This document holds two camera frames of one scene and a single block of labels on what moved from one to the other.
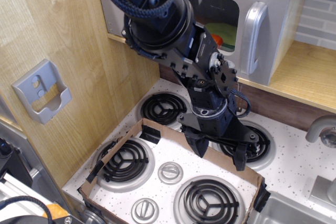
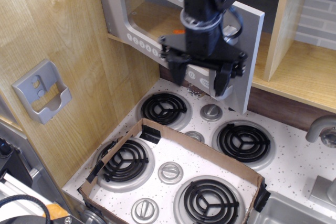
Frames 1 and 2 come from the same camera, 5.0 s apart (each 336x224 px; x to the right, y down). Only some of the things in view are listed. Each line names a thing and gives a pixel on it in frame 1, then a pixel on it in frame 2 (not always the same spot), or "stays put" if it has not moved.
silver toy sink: [282, 209] stays put
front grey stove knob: [145, 210] stays put
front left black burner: [127, 163] stays put
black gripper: [216, 115] to [205, 43]
